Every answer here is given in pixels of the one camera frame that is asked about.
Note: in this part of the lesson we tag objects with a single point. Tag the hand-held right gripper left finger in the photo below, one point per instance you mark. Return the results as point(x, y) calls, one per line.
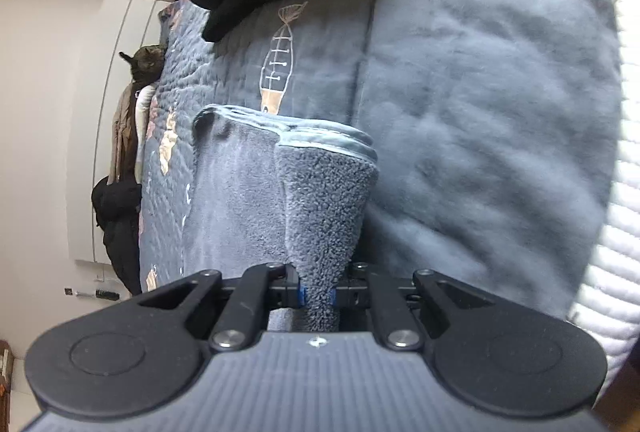
point(299, 296)

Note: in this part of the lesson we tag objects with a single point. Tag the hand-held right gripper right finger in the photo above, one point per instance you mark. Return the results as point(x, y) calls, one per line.
point(333, 297)

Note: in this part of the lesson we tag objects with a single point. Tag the black padded jacket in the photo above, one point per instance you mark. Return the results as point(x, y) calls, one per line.
point(120, 227)

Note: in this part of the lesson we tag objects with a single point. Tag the black hairbrush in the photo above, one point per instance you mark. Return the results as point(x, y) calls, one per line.
point(102, 295)

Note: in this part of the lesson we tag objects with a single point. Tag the brown folded blanket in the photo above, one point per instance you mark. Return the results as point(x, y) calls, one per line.
point(122, 132)

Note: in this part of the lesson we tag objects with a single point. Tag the white bed headboard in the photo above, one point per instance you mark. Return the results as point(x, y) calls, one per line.
point(100, 112)

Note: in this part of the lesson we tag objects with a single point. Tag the tabby cat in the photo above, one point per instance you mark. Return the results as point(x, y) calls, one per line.
point(147, 62)

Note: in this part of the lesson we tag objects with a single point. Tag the white mattress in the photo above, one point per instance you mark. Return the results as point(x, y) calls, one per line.
point(620, 262)

